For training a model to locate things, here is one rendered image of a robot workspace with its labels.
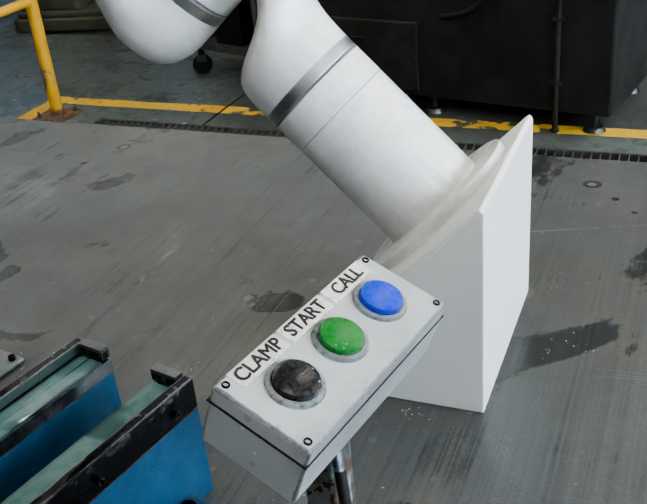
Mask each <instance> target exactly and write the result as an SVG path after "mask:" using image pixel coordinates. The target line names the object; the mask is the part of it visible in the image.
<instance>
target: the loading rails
mask: <svg viewBox="0 0 647 504"><path fill-rule="evenodd" d="M109 357H110V353H109V349H108V346H106V345H103V344H100V343H98V342H95V341H92V340H89V339H82V338H79V337H76V338H75V339H74V340H72V341H71V342H69V343H68V344H66V345H65V346H64V347H62V348H61V349H59V350H58V351H56V352H55V353H53V354H52V355H51V356H49V357H48V358H46V359H45V360H43V361H42V362H41V363H39V364H38V365H36V366H35V367H33V368H32V369H30V370H29V371H28V372H26V373H25V374H23V375H22V376H20V377H19V378H18V379H16V380H15V381H13V382H12V383H10V384H9V385H7V386H6V387H5V388H3V389H2V390H0V504H211V503H209V502H207V501H205V500H202V499H203V498H204V497H205V496H206V495H207V494H208V493H209V492H210V491H211V490H212V489H213V482H212V477H211V471H210V466H209V461H208V456H207V451H206V445H205V441H204V440H203V438H202V434H203V430H202V425H201V419H200V414H199V409H198V403H197V397H196V392H195V387H194V382H193V378H192V377H190V376H187V375H183V374H182V372H181V371H178V370H175V369H172V368H169V367H166V366H163V365H161V364H158V363H157V364H155V365H154V366H153V367H152V368H150V372H151V376H152V379H153V380H154V381H151V382H150V383H148V384H147V385H146V386H145V387H143V388H142V389H141V390H140V391H139V392H137V393H136V394H135V395H134V396H132V397H131V398H130V399H129V400H127V401H126V402H125V403H124V404H122V403H121V399H120V395H119V391H118V386H117V382H116V378H115V374H114V369H113V364H112V360H111V358H109Z"/></svg>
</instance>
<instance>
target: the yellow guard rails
mask: <svg viewBox="0 0 647 504"><path fill-rule="evenodd" d="M25 8H26V11H27V15H28V19H29V24H30V28H31V32H32V36H33V40H34V44H35V48H36V52H37V56H38V61H39V65H40V69H41V73H42V77H43V81H44V85H45V89H46V93H47V98H48V102H49V106H50V109H49V110H48V111H46V112H44V113H42V114H40V112H37V114H38V115H37V117H35V118H34V119H33V120H43V121H58V122H64V121H66V120H67V119H69V118H71V117H73V116H74V115H76V114H78V113H79V112H81V111H82V109H81V108H77V107H76V106H74V107H73V108H67V107H62V103H61V98H60V94H59V90H58V86H57V81H56V77H55V73H54V69H53V64H52V60H51V56H50V52H49V47H48V43H47V39H46V35H45V30H44V26H43V22H42V18H41V14H40V9H39V5H38V1H37V0H17V1H15V2H12V3H9V4H7V5H4V6H2V7H0V18H2V17H5V16H7V15H10V14H12V13H15V12H17V11H20V10H22V9H25Z"/></svg>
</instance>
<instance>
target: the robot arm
mask: <svg viewBox="0 0 647 504"><path fill-rule="evenodd" d="M95 1H96V3H97V5H98V7H99V9H100V11H101V12H102V14H103V16H104V18H105V20H106V22H107V23H108V25H109V26H110V28H111V29H112V31H113V32H114V35H115V37H116V38H117V39H118V40H120V41H121V42H122V43H123V44H124V45H125V46H126V47H127V48H128V49H129V50H130V51H132V53H133V54H134V55H136V56H137V57H138V56H139V57H141V58H143V59H145V60H147V61H150V62H154V63H157V64H172V63H176V62H179V61H181V60H184V59H186V58H188V57H189V56H191V55H192V54H194V53H195V52H196V51H197V50H198V49H199V48H200V47H202V45H203V44H204V43H205V42H206V41H207V40H208V39H209V38H210V37H211V35H212V34H213V33H214V32H215V31H216V30H217V29H218V27H219V26H220V25H221V24H222V23H223V21H224V20H225V19H226V18H227V17H228V15H229V14H230V13H231V12H232V11H233V10H234V9H235V7H236V6H237V5H238V4H239V3H240V2H241V0H95ZM256 1H257V21H256V26H255V29H254V33H253V37H252V39H251V42H250V45H249V48H248V51H247V54H246V57H245V59H244V63H243V66H242V72H241V86H242V89H243V90H244V92H245V94H246V95H247V96H248V98H249V99H250V100H251V101H252V103H253V104H254V105H255V106H256V107H257V108H258V109H259V110H260V111H261V112H262V113H263V114H264V115H265V116H266V117H267V118H268V119H269V120H270V121H271V122H272V123H273V124H274V125H275V126H276V127H278V129H279V130H280V131H281V132H282V133H283V134H284V135H285V136H286V137H287V138H288V139H289V140H290V141H291V142H292V143H293V144H294V145H295V146H297V147H298V148H299V149H300V150H301V151H302V152H303V153H304V154H305V155H306V156H307V157H308V158H309V159H310V160H311V161H312V162H313V163H314V164H315V165H316V166H317V167H318V168H319V169H320V170H321V171H322V172H323V173H324V174H325V175H326V176H327V177H328V178H329V179H330V180H331V181H332V182H333V183H334V184H335V185H336V186H337V187H338V188H339V189H340V190H341V191H342V192H343V193H344V194H345V195H346V196H347V197H348V198H350V199H351V200H352V201H353V202H354V203H355V204H356V205H357V206H358V207H359V208H360V209H361V210H362V211H363V212H364V213H365V214H366V215H367V216H368V217H369V218H370V219H371V220H372V221H373V222H374V223H375V224H376V225H377V226H378V227H379V228H380V229H381V230H382V231H383V232H384V233H385V234H386V235H387V236H388V238H387V239H386V240H385V241H384V243H383V244H382V245H381V247H380V248H379V250H378V251H377V253H376V254H375V256H374V258H373V261H374V262H376V263H378V264H380V265H381V266H383V267H385V268H386V269H388V270H389V269H390V268H392V267H394V266H395V265H397V264H398V263H399V262H401V261H402V260H404V259H405V258H406V257H407V256H409V255H410V254H411V253H412V252H414V251H415V250H416V249H417V248H418V247H420V246H421V245H422V244H423V243H424V242H425V241H427V240H428V239H429V238H430V237H431V236H432V235H433V234H434V233H435V232H436V231H438V230H439V229H440V228H441V227H442V226H443V225H444V224H445V223H446V222H447V221H448V220H449V219H450V218H451V217H452V216H453V215H454V214H455V213H456V212H457V211H458V210H459V209H460V208H461V207H462V206H463V205H464V204H465V202H466V201H467V200H468V199H469V198H470V197H471V196H472V195H473V194H474V193H475V191H476V190H477V189H478V188H479V187H480V186H481V185H482V183H483V182H484V181H485V180H486V179H487V177H488V176H489V175H490V174H491V172H492V171H493V170H494V168H495V167H496V165H497V164H498V163H499V161H500V159H501V158H502V156H503V154H504V152H505V146H504V145H503V144H502V143H501V142H500V141H499V140H498V139H495V140H492V141H490V142H488V143H486V144H485V145H483V146H482V147H480V148H479V149H478V150H476V151H475V152H474V153H472V154H471V155H470V156H469V157H468V156H467V155H466V154H465V153H464V152H463V151H462V150H461V149H460V148H459V147H458V146H457V145H456V144H455V143H454V142H453V141H452V140H451V139H450V138H449V137H448V136H447V135H446V134H445V133H444V132H443V131H442V130H441V129H440V128H439V127H438V126H437V125H436V124H435V123H434V122H433V121H432V120H431V119H430V118H429V117H428V116H427V115H426V114H425V113H424V112H423V111H422V110H421V109H420V108H419V107H418V106H417V105H416V104H415V103H414V102H413V101H412V100H411V99H410V98H409V97H408V96H407V95H406V94H405V93H404V92H403V91H402V90H401V89H400V88H399V87H398V86H397V85H396V84H395V83H394V82H393V81H392V80H391V79H390V78H389V77H388V76H387V75H386V74H385V73H384V72H383V71H382V70H381V69H380V68H379V67H378V66H377V65H376V64H375V63H374V62H373V61H372V60H371V59H370V58H369V57H368V56H367V55H366V54H365V53H364V52H363V51H362V50H361V49H360V48H359V47H358V46H356V44H355V43H354V42H353V41H352V40H351V39H350V38H349V37H348V36H347V35H346V34H345V33H344V32H343V31H342V30H341V29H340V28H339V27H338V26H337V25H336V24H335V23H334V21H333V20H332V19H331V18H330V17H329V16H328V14H327V13H326V12H325V11H324V9H323V8H322V7H321V5H320V3H319V2H318V0H256Z"/></svg>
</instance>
